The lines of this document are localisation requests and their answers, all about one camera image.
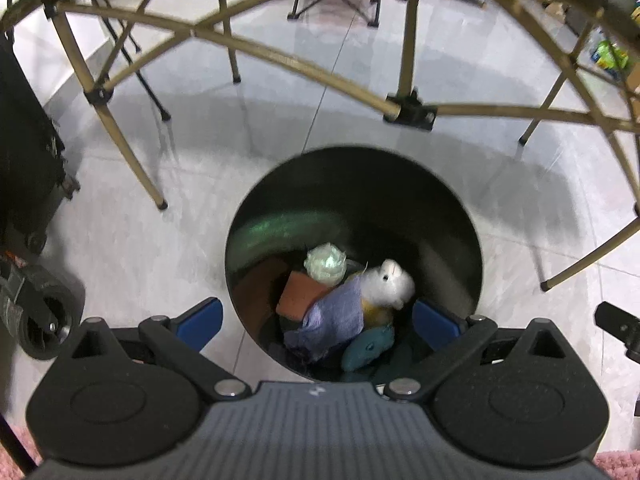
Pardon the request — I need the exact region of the light blue plush toy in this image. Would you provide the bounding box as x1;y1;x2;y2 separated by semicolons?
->
342;325;395;373

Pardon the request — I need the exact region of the purple knitted cloth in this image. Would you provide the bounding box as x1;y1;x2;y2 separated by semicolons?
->
284;275;364;362

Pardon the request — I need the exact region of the black trash bin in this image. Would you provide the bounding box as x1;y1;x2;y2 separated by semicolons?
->
224;146;483;382

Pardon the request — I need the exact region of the white plush toy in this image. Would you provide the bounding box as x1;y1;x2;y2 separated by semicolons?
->
360;259;416;330

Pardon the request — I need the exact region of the orange cardboard piece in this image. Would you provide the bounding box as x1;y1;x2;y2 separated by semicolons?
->
276;271;332;322

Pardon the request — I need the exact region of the white green crumpled ball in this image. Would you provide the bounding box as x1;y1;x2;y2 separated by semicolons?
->
304;243;346;286

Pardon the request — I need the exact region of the green plastic bag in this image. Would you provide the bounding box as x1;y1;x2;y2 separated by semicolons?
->
591;40;628;72

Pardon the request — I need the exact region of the black camera tripod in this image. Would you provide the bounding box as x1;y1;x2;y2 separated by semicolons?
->
86;0;173;123

